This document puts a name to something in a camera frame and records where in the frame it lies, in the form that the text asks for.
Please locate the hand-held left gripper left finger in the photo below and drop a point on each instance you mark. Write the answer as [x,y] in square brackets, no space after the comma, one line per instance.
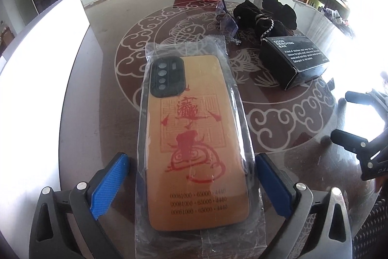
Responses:
[106,186]

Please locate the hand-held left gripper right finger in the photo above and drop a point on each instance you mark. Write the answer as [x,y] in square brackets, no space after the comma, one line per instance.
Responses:
[274,186]

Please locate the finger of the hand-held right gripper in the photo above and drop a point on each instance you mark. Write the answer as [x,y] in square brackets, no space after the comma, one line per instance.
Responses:
[363,98]
[348,140]

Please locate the black carton box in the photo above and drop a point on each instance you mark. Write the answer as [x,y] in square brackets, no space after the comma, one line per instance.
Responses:
[291,61]

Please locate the bagged orange phone case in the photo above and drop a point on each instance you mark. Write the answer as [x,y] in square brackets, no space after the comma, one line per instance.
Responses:
[194,140]

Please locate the large white cardboard box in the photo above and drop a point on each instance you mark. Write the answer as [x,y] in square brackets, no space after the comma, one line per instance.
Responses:
[45,80]

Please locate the black fluffy cloth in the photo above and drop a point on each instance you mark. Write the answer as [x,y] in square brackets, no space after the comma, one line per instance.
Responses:
[279,8]

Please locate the black cloth with white trim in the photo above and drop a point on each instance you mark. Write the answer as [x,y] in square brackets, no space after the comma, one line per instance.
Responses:
[245,14]

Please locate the eyeglasses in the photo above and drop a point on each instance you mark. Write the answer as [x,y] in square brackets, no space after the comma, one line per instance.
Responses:
[225,20]

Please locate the dark dotted cloth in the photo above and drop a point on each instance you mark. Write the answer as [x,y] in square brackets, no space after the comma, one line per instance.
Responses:
[372,225]

